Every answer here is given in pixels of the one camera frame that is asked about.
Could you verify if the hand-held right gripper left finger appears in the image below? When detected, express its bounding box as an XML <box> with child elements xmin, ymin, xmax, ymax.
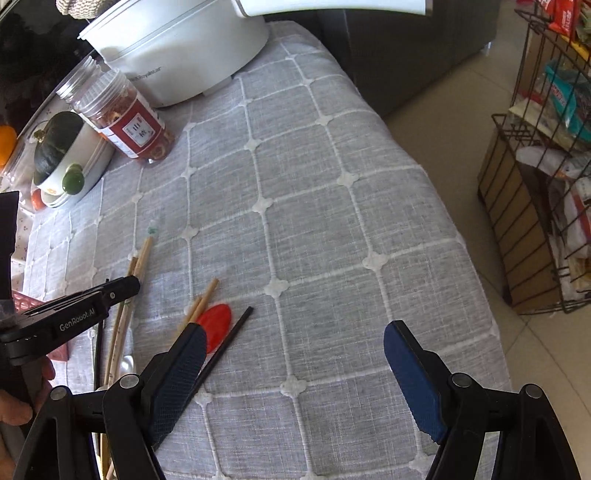
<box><xmin>14</xmin><ymin>323</ymin><xmax>208</xmax><ymax>480</ymax></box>

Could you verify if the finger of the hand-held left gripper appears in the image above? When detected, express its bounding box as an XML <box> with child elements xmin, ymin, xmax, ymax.
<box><xmin>90</xmin><ymin>275</ymin><xmax>140</xmax><ymax>306</ymax></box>

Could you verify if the large orange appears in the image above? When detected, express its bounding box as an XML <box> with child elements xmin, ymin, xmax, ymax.
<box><xmin>0</xmin><ymin>126</ymin><xmax>18</xmax><ymax>168</ymax></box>

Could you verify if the white electric cooking pot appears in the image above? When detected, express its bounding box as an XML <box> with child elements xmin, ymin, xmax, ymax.
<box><xmin>78</xmin><ymin>0</ymin><xmax>430</xmax><ymax>109</ymax></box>

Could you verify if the teal snack packet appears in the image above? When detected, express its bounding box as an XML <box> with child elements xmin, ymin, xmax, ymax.
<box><xmin>544</xmin><ymin>60</ymin><xmax>591</xmax><ymax>136</ymax></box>

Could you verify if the pink perforated utensil holder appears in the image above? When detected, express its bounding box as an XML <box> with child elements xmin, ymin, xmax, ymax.
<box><xmin>11</xmin><ymin>288</ymin><xmax>70</xmax><ymax>363</ymax></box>

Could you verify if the bunch of wooden chopsticks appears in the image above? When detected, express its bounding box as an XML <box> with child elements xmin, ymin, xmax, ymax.
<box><xmin>95</xmin><ymin>235</ymin><xmax>220</xmax><ymax>480</ymax></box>

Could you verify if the black wire rack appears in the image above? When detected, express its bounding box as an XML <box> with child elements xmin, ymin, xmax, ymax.
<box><xmin>477</xmin><ymin>0</ymin><xmax>591</xmax><ymax>315</ymax></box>

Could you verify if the white ceramic bowl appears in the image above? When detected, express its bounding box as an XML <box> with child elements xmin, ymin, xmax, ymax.
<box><xmin>30</xmin><ymin>121</ymin><xmax>116</xmax><ymax>209</ymax></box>

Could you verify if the grey checked tablecloth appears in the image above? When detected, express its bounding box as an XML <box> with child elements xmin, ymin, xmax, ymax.
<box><xmin>21</xmin><ymin>21</ymin><xmax>513</xmax><ymax>480</ymax></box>

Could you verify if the black chopstick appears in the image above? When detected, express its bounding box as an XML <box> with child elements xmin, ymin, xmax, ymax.
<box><xmin>93</xmin><ymin>320</ymin><xmax>103</xmax><ymax>391</ymax></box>
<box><xmin>193</xmin><ymin>306</ymin><xmax>254</xmax><ymax>395</ymax></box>

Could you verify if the woven rope basket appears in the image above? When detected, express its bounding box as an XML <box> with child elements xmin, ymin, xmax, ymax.
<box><xmin>55</xmin><ymin>0</ymin><xmax>116</xmax><ymax>18</ymax></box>

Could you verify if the dark green squash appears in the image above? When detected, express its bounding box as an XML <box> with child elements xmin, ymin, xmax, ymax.
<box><xmin>33</xmin><ymin>111</ymin><xmax>85</xmax><ymax>186</ymax></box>

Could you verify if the red snack packet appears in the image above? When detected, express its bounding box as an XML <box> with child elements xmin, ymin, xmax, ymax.
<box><xmin>538</xmin><ymin>0</ymin><xmax>591</xmax><ymax>44</ymax></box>

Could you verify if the cardboard box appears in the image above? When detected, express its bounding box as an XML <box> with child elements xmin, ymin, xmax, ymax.
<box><xmin>478</xmin><ymin>129</ymin><xmax>561</xmax><ymax>315</ymax></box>

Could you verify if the dried fruit jar silver lid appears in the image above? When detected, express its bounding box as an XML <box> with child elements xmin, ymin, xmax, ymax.
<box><xmin>55</xmin><ymin>55</ymin><xmax>109</xmax><ymax>106</ymax></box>

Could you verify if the black microwave oven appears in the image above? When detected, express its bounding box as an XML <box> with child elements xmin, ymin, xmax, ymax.
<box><xmin>0</xmin><ymin>0</ymin><xmax>100</xmax><ymax>139</ymax></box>

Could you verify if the person's left hand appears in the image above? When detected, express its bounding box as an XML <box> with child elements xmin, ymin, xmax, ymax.
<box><xmin>0</xmin><ymin>359</ymin><xmax>56</xmax><ymax>467</ymax></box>

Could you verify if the small green fruit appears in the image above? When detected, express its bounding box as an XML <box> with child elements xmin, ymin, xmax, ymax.
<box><xmin>62</xmin><ymin>164</ymin><xmax>86</xmax><ymax>195</ymax></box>

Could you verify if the dried fruit jar clear lid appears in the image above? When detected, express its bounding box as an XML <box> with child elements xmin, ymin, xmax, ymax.
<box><xmin>71</xmin><ymin>69</ymin><xmax>176</xmax><ymax>166</ymax></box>

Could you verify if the red plastic spoon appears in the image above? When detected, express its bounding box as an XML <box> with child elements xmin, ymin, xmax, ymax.
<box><xmin>196</xmin><ymin>302</ymin><xmax>232</xmax><ymax>355</ymax></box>

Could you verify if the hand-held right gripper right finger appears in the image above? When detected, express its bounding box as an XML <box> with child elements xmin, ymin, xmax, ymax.
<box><xmin>383</xmin><ymin>320</ymin><xmax>583</xmax><ymax>480</ymax></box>

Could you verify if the white plastic bag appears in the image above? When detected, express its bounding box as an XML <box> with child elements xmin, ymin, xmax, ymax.
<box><xmin>516</xmin><ymin>147</ymin><xmax>591</xmax><ymax>260</ymax></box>

